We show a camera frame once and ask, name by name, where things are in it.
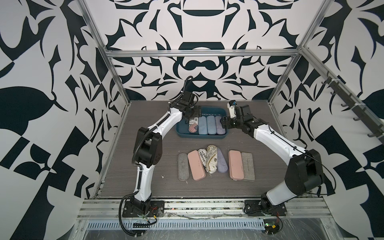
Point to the aluminium frame corner post right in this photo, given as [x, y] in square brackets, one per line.
[315, 23]

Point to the blue denim glasses case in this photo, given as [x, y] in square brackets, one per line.
[211, 125]

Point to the white slotted cable duct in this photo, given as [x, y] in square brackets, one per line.
[185, 224]

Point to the aluminium frame back crossbar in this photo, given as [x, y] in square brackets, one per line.
[201, 53]

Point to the aluminium frame corner post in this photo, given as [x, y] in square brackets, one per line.
[90, 22]
[315, 23]

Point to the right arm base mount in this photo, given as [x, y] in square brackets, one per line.
[260, 208]

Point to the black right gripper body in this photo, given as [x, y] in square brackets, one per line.
[232, 122]

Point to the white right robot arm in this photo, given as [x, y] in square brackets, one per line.
[305, 170]

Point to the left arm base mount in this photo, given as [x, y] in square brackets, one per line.
[134, 208]

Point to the aluminium frame corner post left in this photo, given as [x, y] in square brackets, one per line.
[90, 22]

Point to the pink glasses case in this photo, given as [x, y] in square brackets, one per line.
[236, 165]
[197, 169]

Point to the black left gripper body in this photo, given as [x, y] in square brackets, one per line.
[193, 112]

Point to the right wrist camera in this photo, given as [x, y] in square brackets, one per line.
[232, 108]

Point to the pink glasses case right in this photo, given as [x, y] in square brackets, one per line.
[236, 165]

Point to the text print glasses case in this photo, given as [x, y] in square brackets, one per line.
[203, 157]

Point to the pink glasses case left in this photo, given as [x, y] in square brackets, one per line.
[197, 169]

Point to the light blue fabric glasses case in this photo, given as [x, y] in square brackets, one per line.
[202, 125]

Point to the lavender fabric glasses case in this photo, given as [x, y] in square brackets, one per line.
[222, 166]
[219, 127]

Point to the map print glasses case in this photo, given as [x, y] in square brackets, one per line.
[212, 159]

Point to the newspaper flag print glasses case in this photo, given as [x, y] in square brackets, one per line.
[193, 126]

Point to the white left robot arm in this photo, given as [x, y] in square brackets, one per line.
[148, 148]

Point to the grey felt flat glasses case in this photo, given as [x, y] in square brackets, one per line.
[248, 167]

